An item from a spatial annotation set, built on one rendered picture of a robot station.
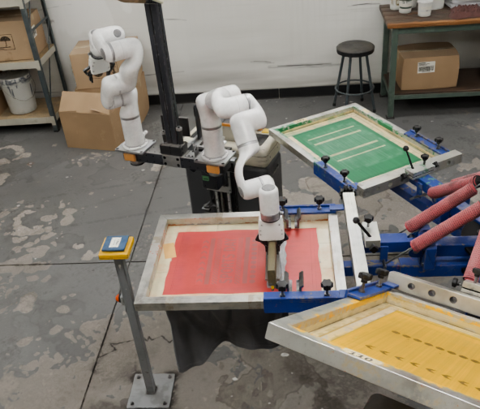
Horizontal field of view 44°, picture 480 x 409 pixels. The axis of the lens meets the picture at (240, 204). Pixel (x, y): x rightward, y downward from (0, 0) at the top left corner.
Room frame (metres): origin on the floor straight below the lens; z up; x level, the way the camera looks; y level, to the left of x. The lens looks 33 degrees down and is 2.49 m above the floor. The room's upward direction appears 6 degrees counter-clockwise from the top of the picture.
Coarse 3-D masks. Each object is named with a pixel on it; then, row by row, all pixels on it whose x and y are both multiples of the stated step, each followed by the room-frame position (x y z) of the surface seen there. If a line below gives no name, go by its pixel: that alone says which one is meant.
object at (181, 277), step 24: (192, 264) 1.94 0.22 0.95; (264, 264) 1.89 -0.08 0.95; (288, 264) 1.87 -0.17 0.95; (312, 264) 1.86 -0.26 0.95; (168, 288) 1.80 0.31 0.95; (192, 288) 1.78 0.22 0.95; (216, 288) 1.77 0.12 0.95; (240, 288) 1.76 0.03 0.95; (264, 288) 1.74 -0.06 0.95; (312, 288) 1.72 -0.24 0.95
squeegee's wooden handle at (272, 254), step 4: (272, 240) 1.91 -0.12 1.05; (268, 244) 1.89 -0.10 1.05; (272, 244) 1.88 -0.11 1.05; (268, 248) 1.86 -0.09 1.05; (272, 248) 1.85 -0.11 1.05; (268, 252) 1.83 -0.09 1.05; (272, 252) 1.83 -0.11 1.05; (268, 256) 1.81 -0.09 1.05; (272, 256) 1.80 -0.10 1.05; (268, 260) 1.78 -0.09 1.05; (272, 260) 1.78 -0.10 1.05; (268, 264) 1.76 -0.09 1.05; (272, 264) 1.76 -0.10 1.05; (268, 268) 1.74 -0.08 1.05; (272, 268) 1.74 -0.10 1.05; (268, 272) 1.73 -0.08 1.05; (272, 272) 1.72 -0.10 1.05; (268, 276) 1.73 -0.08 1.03; (272, 276) 1.72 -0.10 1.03; (268, 280) 1.73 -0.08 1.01; (272, 280) 1.72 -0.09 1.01; (268, 284) 1.73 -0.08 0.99; (272, 284) 1.72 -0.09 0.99
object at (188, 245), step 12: (312, 228) 2.10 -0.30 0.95; (180, 240) 2.11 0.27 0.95; (192, 240) 2.10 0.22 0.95; (288, 240) 2.03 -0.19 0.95; (300, 240) 2.02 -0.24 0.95; (312, 240) 2.01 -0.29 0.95; (180, 252) 2.02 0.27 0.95; (192, 252) 2.01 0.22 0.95; (264, 252) 1.96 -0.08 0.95; (288, 252) 1.95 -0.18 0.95; (300, 252) 1.94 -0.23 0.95; (312, 252) 1.93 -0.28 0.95
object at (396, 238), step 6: (384, 234) 1.89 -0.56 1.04; (390, 234) 1.89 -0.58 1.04; (396, 234) 1.89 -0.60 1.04; (402, 234) 1.88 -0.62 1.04; (384, 240) 1.85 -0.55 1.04; (390, 240) 1.85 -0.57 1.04; (396, 240) 1.84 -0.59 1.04; (402, 240) 1.84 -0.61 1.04; (408, 240) 1.84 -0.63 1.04; (390, 246) 1.84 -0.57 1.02; (396, 246) 1.83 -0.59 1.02; (402, 246) 1.83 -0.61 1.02; (408, 246) 1.83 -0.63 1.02; (366, 252) 1.85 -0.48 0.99
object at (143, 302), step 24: (168, 216) 2.25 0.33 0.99; (192, 216) 2.23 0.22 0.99; (216, 216) 2.21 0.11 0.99; (240, 216) 2.19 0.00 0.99; (312, 216) 2.15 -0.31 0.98; (336, 216) 2.12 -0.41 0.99; (336, 240) 1.95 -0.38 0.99; (336, 264) 1.80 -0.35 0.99; (144, 288) 1.77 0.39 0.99; (336, 288) 1.66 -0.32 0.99
